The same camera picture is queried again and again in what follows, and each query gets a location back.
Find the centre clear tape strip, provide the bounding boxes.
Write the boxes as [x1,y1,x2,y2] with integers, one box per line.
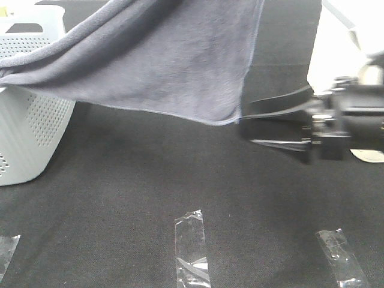
[175,210,211,287]

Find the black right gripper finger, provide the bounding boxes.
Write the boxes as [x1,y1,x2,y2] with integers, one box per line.
[240,85,323,120]
[239,118,311,152]

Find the dark grey towel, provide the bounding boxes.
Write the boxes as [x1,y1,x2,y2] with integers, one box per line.
[1,1,263,125]

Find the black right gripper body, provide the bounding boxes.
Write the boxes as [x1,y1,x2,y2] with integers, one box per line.
[301,76,353,164]

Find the clear tape strip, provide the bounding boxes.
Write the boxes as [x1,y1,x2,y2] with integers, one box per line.
[316,229,370,288]
[175,210,211,287]
[0,235,20,281]

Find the left clear tape strip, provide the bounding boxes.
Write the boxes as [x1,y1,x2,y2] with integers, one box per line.
[0,235,20,281]

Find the black felt table mat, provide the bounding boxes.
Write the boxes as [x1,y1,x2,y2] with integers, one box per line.
[0,0,384,288]

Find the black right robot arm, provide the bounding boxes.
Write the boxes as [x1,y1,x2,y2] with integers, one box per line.
[238,76,383,164]

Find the grey perforated laundry basket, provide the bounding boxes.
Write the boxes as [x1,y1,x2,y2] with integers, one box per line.
[1,5,75,186]

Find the cream plastic storage bin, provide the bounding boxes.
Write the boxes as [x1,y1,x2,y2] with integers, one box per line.
[307,1,383,164]

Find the right clear tape strip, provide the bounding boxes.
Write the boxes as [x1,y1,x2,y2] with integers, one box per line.
[316,229,370,288]

